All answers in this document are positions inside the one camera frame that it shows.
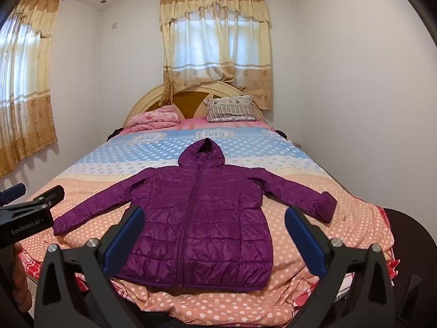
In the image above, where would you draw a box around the pink folded blanket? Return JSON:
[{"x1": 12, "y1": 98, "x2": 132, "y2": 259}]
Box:
[{"x1": 118, "y1": 105, "x2": 181, "y2": 135}]

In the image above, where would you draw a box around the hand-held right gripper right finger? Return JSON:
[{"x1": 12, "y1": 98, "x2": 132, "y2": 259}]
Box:
[{"x1": 285, "y1": 207, "x2": 397, "y2": 328}]

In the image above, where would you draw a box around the purple hooded puffer jacket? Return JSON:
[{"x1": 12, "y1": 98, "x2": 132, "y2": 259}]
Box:
[{"x1": 53, "y1": 137, "x2": 338, "y2": 292}]

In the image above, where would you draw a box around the polka dot bedsheet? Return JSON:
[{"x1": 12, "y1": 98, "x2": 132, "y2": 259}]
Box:
[{"x1": 19, "y1": 118, "x2": 401, "y2": 328}]

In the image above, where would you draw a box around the cream wooden headboard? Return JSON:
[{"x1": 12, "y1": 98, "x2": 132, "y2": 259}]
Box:
[{"x1": 122, "y1": 81, "x2": 270, "y2": 128}]

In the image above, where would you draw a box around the striped floral pillow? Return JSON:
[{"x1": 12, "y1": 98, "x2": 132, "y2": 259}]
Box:
[{"x1": 204, "y1": 95, "x2": 257, "y2": 123}]

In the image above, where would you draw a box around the red checked blanket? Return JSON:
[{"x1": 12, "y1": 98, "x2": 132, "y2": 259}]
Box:
[{"x1": 18, "y1": 249, "x2": 86, "y2": 292}]

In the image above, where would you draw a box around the person's left hand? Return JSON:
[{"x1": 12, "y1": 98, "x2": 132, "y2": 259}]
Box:
[{"x1": 12, "y1": 242, "x2": 34, "y2": 315}]

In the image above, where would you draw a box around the cream floral window curtain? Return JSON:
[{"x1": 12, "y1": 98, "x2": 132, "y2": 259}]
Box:
[
  {"x1": 0, "y1": 0, "x2": 60, "y2": 179},
  {"x1": 159, "y1": 0, "x2": 274, "y2": 110}
]

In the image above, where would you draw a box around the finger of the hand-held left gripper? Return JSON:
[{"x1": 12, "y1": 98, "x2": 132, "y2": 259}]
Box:
[
  {"x1": 0, "y1": 183, "x2": 27, "y2": 207},
  {"x1": 33, "y1": 185, "x2": 66, "y2": 210}
]

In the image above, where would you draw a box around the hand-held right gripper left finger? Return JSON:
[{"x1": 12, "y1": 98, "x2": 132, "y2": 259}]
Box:
[{"x1": 34, "y1": 205, "x2": 147, "y2": 328}]

